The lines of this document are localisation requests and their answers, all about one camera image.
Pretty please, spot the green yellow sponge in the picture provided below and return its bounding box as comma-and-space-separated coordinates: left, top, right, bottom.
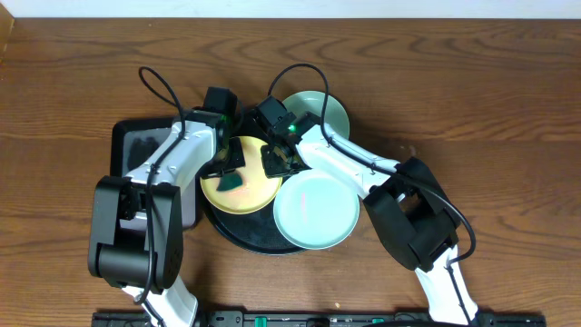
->
216, 172, 243, 192

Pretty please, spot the yellow plate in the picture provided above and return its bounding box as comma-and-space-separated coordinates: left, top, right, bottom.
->
200, 136, 282, 214

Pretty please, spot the mint green front plate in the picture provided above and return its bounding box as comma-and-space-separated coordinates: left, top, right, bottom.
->
273, 170, 359, 250

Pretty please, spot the mint green plate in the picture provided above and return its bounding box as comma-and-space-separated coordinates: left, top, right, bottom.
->
273, 170, 359, 250
282, 91, 350, 139

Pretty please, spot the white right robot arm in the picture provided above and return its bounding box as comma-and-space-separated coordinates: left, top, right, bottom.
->
261, 113, 478, 325

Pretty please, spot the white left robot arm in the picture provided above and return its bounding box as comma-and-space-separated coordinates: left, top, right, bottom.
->
87, 107, 236, 326

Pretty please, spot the black round tray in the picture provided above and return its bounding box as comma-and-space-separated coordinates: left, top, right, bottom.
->
199, 107, 351, 256

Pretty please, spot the black rectangular tray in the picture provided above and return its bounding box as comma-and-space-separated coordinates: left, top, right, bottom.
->
110, 117, 199, 231

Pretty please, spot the mint green rear plate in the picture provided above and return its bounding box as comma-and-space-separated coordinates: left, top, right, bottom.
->
282, 91, 350, 139

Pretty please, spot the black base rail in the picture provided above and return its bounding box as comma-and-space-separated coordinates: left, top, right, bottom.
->
90, 309, 548, 327

